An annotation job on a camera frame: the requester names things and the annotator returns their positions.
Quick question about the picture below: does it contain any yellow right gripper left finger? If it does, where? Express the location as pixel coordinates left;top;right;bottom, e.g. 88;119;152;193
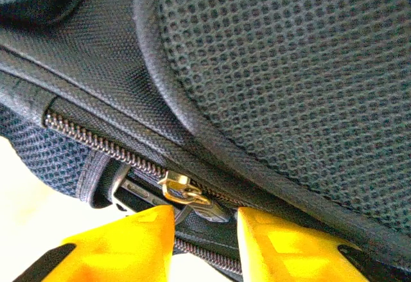
12;204;177;282

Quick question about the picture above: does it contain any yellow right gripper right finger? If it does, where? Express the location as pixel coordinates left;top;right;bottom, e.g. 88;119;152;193
236;206;401;282

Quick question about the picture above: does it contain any navy blue backpack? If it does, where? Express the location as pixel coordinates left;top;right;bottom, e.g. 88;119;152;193
0;0;411;282

